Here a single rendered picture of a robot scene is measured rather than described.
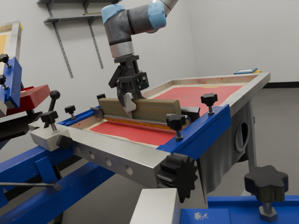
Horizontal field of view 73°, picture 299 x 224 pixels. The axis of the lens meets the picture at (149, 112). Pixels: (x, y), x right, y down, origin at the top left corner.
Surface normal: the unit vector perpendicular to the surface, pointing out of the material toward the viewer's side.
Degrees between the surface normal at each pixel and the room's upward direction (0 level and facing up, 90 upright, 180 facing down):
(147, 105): 90
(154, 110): 90
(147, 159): 0
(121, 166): 90
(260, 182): 0
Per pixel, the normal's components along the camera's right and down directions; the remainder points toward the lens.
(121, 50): 0.06, 0.30
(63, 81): 0.71, 0.06
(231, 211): -0.22, -0.93
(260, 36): -0.67, 0.37
